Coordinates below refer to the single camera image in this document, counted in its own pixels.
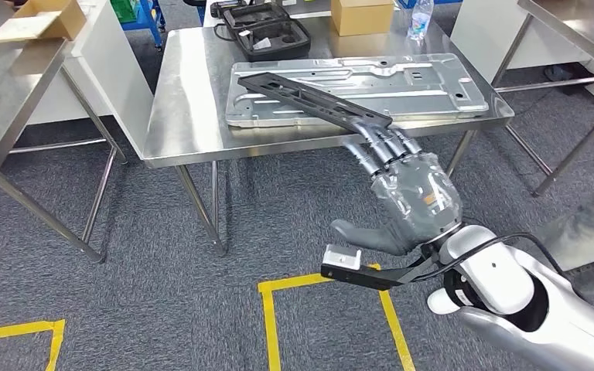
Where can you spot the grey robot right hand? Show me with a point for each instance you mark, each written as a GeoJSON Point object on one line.
{"type": "Point", "coordinates": [420, 199]}

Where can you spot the black plastic panel part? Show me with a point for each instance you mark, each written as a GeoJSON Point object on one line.
{"type": "Point", "coordinates": [302, 97]}

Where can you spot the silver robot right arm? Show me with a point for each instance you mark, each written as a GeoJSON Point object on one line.
{"type": "Point", "coordinates": [507, 286]}

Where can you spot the stainless steel workbench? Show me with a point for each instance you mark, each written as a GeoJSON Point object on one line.
{"type": "Point", "coordinates": [189, 102]}

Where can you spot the silver stamped metal plate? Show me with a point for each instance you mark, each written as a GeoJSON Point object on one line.
{"type": "Point", "coordinates": [420, 87]}

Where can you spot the person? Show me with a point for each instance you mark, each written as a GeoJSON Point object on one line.
{"type": "Point", "coordinates": [579, 235]}

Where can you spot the clear water bottle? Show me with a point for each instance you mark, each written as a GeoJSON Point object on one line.
{"type": "Point", "coordinates": [420, 20]}

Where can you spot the white cabinet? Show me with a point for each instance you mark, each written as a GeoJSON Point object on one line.
{"type": "Point", "coordinates": [481, 30]}
{"type": "Point", "coordinates": [112, 87]}

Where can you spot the closed cardboard box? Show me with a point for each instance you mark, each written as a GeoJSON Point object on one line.
{"type": "Point", "coordinates": [361, 18]}

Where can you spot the yellow floor tape square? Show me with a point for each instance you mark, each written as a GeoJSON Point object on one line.
{"type": "Point", "coordinates": [53, 343]}
{"type": "Point", "coordinates": [269, 317]}

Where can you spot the open black tool case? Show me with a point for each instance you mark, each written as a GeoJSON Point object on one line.
{"type": "Point", "coordinates": [276, 48]}

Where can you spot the stainless steel table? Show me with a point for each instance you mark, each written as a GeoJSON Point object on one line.
{"type": "Point", "coordinates": [0, 102]}
{"type": "Point", "coordinates": [573, 30]}

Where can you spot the blue metal cart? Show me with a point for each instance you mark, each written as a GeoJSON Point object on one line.
{"type": "Point", "coordinates": [148, 20]}

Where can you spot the green plastic crate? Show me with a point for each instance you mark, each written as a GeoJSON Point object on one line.
{"type": "Point", "coordinates": [123, 9]}

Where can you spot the open cardboard box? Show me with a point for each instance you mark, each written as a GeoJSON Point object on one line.
{"type": "Point", "coordinates": [46, 20]}

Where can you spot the black camera bracket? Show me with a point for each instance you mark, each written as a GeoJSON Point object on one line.
{"type": "Point", "coordinates": [369, 279]}

